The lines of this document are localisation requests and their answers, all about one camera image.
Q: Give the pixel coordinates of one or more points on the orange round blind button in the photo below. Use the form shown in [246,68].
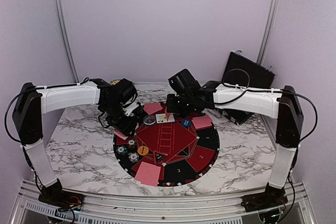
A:
[143,150]

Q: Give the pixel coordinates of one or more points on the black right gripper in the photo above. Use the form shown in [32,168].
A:
[171,107]

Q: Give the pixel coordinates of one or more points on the aluminium front rail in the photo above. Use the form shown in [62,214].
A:
[215,208]

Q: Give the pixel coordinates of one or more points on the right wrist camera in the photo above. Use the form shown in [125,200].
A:
[183,82]

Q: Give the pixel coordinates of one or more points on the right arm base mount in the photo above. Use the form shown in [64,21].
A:
[270,197]

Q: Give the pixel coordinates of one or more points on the aluminium wall post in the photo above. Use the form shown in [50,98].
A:
[273,7]
[65,40]

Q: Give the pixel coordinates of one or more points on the black poker chip case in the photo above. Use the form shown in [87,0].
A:
[244,72]

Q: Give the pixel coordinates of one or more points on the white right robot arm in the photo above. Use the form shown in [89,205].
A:
[280,104]

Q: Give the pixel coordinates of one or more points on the woven bamboo tray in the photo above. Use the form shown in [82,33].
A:
[114,82]

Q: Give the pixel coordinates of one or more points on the face up ace card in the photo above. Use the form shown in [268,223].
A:
[165,118]

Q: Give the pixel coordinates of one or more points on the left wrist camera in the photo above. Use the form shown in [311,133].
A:
[132,109]

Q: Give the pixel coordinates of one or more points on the right aluminium wall post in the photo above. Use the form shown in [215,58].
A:
[273,7]

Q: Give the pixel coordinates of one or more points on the dealt red card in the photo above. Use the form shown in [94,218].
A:
[202,122]
[154,175]
[151,108]
[143,173]

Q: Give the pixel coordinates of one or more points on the clear round dealer button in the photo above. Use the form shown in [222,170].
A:
[149,120]

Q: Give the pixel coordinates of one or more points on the round red black poker mat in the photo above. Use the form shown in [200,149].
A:
[190,152]

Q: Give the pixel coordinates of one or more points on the black triangular button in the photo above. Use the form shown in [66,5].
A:
[158,156]

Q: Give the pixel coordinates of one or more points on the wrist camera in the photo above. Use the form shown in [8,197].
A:
[132,109]
[183,82]

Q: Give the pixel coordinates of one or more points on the left aluminium wall post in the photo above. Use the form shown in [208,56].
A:
[65,40]

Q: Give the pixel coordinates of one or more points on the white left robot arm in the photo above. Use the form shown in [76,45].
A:
[35,105]

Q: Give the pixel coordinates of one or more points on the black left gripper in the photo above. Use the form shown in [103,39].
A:
[126,127]

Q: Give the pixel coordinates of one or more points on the red playing card deck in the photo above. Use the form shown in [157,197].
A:
[120,134]

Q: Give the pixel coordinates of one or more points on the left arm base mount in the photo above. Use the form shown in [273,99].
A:
[56,196]

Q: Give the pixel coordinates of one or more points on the blue round blind button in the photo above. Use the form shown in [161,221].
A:
[186,123]

